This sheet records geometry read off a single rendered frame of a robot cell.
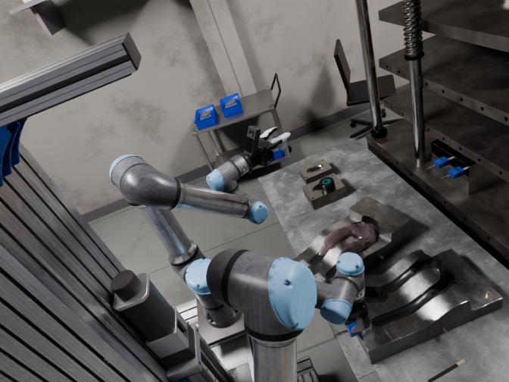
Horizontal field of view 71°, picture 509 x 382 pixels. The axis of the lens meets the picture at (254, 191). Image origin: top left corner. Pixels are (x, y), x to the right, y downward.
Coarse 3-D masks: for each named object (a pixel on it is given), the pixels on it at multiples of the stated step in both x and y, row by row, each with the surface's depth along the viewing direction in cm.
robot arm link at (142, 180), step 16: (128, 176) 98; (144, 176) 98; (160, 176) 100; (128, 192) 98; (144, 192) 97; (160, 192) 98; (176, 192) 100; (192, 192) 105; (208, 192) 110; (192, 208) 107; (208, 208) 110; (224, 208) 113; (240, 208) 117; (256, 208) 119
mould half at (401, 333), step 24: (408, 264) 136; (456, 264) 137; (408, 288) 131; (456, 288) 122; (480, 288) 127; (384, 312) 128; (432, 312) 121; (456, 312) 119; (480, 312) 123; (384, 336) 122; (408, 336) 120; (432, 336) 124
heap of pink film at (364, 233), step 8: (352, 224) 165; (360, 224) 164; (336, 232) 162; (344, 232) 162; (352, 232) 162; (360, 232) 160; (368, 232) 158; (328, 240) 161; (336, 240) 159; (360, 240) 153; (368, 240) 154; (320, 248) 163; (328, 248) 160; (344, 248) 156; (352, 248) 151; (360, 248) 151
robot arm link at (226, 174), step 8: (224, 168) 126; (232, 168) 127; (208, 176) 126; (216, 176) 125; (224, 176) 125; (232, 176) 127; (240, 176) 130; (208, 184) 129; (216, 184) 124; (224, 184) 126; (232, 184) 128; (224, 192) 129
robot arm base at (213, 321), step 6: (222, 306) 123; (228, 306) 125; (204, 312) 130; (210, 312) 125; (216, 312) 124; (222, 312) 124; (228, 312) 125; (234, 312) 127; (240, 312) 128; (210, 318) 128; (216, 318) 125; (222, 318) 125; (228, 318) 125; (234, 318) 126; (210, 324) 130; (216, 324) 126; (222, 324) 126; (228, 324) 126
